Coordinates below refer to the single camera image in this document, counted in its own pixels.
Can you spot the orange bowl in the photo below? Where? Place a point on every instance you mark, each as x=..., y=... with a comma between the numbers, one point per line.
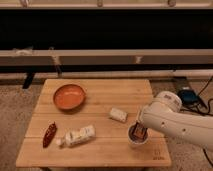
x=68, y=97

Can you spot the white sponge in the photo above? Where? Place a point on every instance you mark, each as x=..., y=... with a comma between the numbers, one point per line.
x=118, y=115

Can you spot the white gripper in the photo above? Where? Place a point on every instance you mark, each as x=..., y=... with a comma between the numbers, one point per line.
x=144, y=117

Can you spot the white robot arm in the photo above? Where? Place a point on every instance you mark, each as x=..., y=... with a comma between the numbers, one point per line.
x=163, y=115

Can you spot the dried red chili pepper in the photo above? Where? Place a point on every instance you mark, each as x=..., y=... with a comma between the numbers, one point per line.
x=49, y=135

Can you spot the wooden table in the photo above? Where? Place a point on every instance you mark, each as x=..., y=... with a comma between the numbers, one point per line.
x=110, y=148

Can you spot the white cup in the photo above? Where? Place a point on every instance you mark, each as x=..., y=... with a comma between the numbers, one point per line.
x=133, y=141

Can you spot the white plastic bottle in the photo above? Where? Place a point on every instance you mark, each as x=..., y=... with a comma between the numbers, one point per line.
x=75, y=137

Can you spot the blue device on floor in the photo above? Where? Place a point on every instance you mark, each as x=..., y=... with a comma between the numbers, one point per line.
x=188, y=97

